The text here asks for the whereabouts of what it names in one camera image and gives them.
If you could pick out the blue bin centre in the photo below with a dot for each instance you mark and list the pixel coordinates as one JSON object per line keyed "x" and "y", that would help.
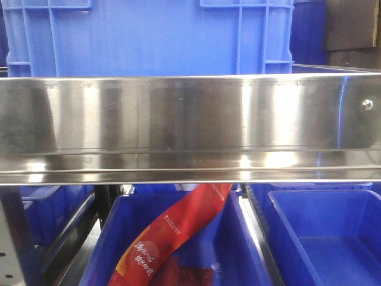
{"x": 225, "y": 245}

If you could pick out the blue bin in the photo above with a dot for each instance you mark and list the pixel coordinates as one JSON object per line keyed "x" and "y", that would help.
{"x": 49, "y": 208}
{"x": 225, "y": 245}
{"x": 325, "y": 236}

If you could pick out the blue bin left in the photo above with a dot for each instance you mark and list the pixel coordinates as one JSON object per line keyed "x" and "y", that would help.
{"x": 49, "y": 208}

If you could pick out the blue bin right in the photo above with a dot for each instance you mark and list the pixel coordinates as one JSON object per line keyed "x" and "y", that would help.
{"x": 325, "y": 236}

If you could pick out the red printed package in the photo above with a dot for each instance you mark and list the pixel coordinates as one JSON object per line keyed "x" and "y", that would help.
{"x": 170, "y": 230}

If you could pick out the large light blue crate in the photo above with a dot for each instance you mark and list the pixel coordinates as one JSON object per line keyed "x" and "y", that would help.
{"x": 147, "y": 38}

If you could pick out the dark brown panel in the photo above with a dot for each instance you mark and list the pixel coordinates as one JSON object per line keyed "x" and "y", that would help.
{"x": 351, "y": 25}

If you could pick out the stainless steel shelf rail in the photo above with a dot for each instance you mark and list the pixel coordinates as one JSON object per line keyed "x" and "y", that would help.
{"x": 301, "y": 127}

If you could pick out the steel rail screw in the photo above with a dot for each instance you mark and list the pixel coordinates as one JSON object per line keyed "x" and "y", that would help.
{"x": 367, "y": 104}

